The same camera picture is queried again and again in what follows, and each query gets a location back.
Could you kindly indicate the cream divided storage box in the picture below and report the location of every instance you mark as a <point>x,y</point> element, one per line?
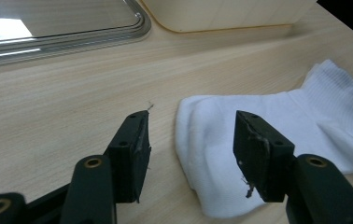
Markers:
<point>227,12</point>

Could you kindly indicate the white sock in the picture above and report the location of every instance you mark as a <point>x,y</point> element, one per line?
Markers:
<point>212,130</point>

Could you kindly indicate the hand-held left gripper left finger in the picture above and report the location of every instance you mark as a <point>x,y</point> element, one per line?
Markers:
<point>129,161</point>

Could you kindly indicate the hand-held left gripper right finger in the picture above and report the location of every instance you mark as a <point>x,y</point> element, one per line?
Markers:
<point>258,161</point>

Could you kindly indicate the metal tray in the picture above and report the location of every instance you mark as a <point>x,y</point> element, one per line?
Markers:
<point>72,18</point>

